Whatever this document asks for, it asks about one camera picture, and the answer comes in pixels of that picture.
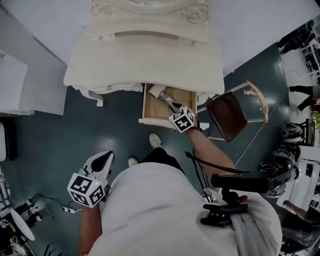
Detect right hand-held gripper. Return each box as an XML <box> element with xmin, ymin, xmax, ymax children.
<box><xmin>167</xmin><ymin>101</ymin><xmax>201</xmax><ymax>133</ymax></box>

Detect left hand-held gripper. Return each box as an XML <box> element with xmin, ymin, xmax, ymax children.
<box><xmin>67</xmin><ymin>150</ymin><xmax>115</xmax><ymax>208</ymax></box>

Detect large cream wooden drawer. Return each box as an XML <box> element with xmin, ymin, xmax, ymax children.
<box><xmin>138</xmin><ymin>83</ymin><xmax>210</xmax><ymax>131</ymax></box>

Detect white hair dryer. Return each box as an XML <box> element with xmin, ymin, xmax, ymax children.
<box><xmin>147</xmin><ymin>84</ymin><xmax>185</xmax><ymax>111</ymax></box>

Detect person's left forearm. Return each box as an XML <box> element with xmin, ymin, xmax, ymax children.
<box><xmin>79</xmin><ymin>203</ymin><xmax>104</xmax><ymax>256</ymax></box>

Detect person's right forearm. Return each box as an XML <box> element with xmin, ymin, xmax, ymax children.
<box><xmin>186</xmin><ymin>126</ymin><xmax>237</xmax><ymax>176</ymax></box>

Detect cream dressing table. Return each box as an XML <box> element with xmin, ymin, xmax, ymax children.
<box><xmin>63</xmin><ymin>0</ymin><xmax>225</xmax><ymax>107</ymax></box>

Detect person's white right shoe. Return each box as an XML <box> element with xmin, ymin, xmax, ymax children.
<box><xmin>148</xmin><ymin>132</ymin><xmax>163</xmax><ymax>148</ymax></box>

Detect person's black trousers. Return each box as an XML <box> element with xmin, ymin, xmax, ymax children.
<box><xmin>141</xmin><ymin>147</ymin><xmax>186</xmax><ymax>176</ymax></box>

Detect wooden chair brown seat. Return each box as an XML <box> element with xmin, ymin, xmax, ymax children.
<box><xmin>197</xmin><ymin>80</ymin><xmax>270</xmax><ymax>143</ymax></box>

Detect person's white shirt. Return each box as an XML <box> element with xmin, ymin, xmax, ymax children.
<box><xmin>84</xmin><ymin>161</ymin><xmax>283</xmax><ymax>256</ymax></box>

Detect black white seat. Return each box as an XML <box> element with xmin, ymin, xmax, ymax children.
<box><xmin>0</xmin><ymin>116</ymin><xmax>17</xmax><ymax>162</ymax></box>

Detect white round table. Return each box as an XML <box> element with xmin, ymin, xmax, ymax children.
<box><xmin>9</xmin><ymin>209</ymin><xmax>35</xmax><ymax>241</ymax></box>

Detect white shelf cabinet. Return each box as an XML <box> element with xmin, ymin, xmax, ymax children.
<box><xmin>0</xmin><ymin>4</ymin><xmax>68</xmax><ymax>117</ymax></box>

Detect grey humanoid robot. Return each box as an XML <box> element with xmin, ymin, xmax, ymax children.
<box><xmin>259</xmin><ymin>123</ymin><xmax>301</xmax><ymax>198</ymax></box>

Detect white desk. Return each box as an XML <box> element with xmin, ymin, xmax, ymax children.
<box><xmin>297</xmin><ymin>144</ymin><xmax>320</xmax><ymax>208</ymax></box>

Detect black cable bundle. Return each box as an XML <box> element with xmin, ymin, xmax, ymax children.
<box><xmin>184</xmin><ymin>147</ymin><xmax>251</xmax><ymax>198</ymax></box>

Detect long white floor cable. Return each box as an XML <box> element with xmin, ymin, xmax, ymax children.
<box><xmin>234</xmin><ymin>87</ymin><xmax>290</xmax><ymax>166</ymax></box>

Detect black camera bar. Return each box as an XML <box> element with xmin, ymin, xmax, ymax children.
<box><xmin>211</xmin><ymin>172</ymin><xmax>292</xmax><ymax>195</ymax></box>

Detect black clamp mount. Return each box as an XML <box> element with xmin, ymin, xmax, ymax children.
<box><xmin>199</xmin><ymin>188</ymin><xmax>250</xmax><ymax>227</ymax></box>

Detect grey shoulder strap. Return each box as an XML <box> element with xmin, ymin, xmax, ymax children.
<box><xmin>229</xmin><ymin>212</ymin><xmax>271</xmax><ymax>256</ymax></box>

